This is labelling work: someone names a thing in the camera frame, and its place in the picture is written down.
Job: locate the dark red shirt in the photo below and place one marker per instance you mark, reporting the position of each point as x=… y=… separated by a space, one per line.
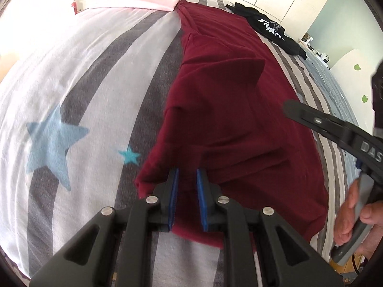
x=233 y=110

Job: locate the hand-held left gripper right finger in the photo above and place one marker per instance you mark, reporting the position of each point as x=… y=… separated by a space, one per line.
x=202 y=197

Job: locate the pink folded shirt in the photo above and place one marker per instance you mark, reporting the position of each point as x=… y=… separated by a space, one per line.
x=134 y=1

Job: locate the person's right hand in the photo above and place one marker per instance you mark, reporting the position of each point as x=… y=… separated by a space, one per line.
x=344 y=215

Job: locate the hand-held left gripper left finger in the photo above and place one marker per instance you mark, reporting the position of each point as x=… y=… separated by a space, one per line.
x=174 y=197

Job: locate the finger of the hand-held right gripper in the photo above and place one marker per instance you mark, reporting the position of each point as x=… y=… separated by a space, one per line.
x=317 y=121

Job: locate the red fire extinguisher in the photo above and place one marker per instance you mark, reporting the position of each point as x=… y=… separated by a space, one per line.
x=74 y=6

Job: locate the green leaf wall sticker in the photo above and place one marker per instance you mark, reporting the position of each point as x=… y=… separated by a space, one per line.
x=365 y=98
x=356 y=66

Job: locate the small white desk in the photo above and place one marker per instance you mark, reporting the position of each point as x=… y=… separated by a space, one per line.
x=311 y=43

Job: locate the black printed shirt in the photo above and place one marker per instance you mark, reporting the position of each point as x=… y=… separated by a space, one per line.
x=266 y=24

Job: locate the grey striped star bedsheet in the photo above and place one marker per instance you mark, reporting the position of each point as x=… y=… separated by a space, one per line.
x=89 y=80

